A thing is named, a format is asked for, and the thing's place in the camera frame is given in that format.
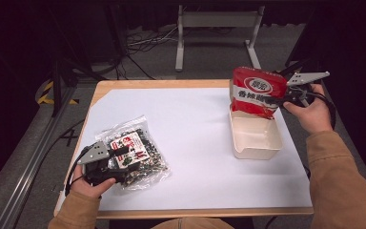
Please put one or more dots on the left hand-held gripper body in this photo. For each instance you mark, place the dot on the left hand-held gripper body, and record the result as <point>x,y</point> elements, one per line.
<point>95,154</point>

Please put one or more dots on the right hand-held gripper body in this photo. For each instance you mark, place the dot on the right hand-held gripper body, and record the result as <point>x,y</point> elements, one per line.
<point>301,87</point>

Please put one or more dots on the red seasoning packet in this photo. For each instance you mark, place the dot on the red seasoning packet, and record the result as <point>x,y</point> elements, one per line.
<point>255,92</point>

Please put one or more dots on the clear bag of dark snacks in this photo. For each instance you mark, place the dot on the clear bag of dark snacks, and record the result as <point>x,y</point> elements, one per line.
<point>146,149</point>

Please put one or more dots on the white compartment box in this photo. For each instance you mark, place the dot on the white compartment box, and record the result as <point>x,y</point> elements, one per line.
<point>255,136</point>

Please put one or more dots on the person's right hand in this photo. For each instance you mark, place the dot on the person's right hand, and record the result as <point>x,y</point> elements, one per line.
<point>311,116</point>

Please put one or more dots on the person's left hand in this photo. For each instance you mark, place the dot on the person's left hand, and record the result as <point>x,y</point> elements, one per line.
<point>90,189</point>

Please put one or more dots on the yellow and black floor tape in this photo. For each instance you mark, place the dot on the yellow and black floor tape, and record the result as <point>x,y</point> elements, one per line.
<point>46,95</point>

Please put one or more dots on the white table sheet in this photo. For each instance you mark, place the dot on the white table sheet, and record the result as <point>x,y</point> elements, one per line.
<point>197,127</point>

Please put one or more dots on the person's lap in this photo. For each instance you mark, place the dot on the person's lap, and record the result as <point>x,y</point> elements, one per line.
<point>192,223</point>

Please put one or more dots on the white metal table frame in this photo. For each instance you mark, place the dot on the white metal table frame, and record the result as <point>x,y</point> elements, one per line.
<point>217,19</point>

